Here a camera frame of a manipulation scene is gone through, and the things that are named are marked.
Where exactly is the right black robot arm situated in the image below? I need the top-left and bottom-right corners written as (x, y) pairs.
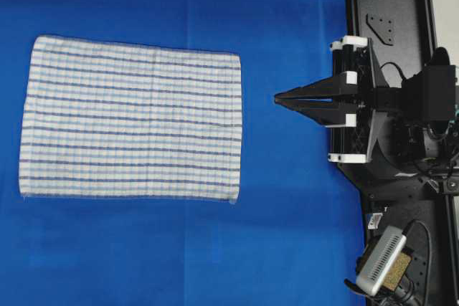
top-left (274, 35), bottom-right (458, 179)

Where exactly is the blue table cloth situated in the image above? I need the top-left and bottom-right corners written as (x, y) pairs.
top-left (1, 0), bottom-right (364, 305)

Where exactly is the blue white striped towel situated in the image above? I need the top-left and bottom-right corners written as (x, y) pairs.
top-left (19, 35), bottom-right (243, 203)

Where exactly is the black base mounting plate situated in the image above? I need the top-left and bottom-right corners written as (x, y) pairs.
top-left (339, 0), bottom-right (458, 305)

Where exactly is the silver vented hub box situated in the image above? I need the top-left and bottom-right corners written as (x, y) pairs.
top-left (356, 226), bottom-right (412, 297)

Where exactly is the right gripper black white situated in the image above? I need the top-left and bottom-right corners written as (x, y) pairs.
top-left (275, 35), bottom-right (380, 163)

